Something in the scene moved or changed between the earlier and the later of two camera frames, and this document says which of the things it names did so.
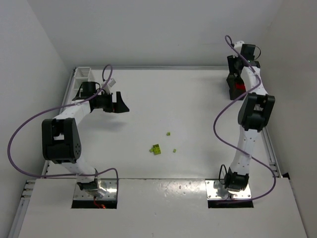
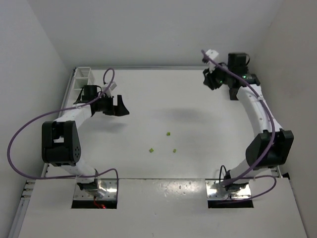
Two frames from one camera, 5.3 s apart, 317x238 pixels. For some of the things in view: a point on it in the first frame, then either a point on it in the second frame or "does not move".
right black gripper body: x=234 y=81 → x=211 y=81
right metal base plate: x=212 y=194 does not move
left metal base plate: x=108 y=185 does not move
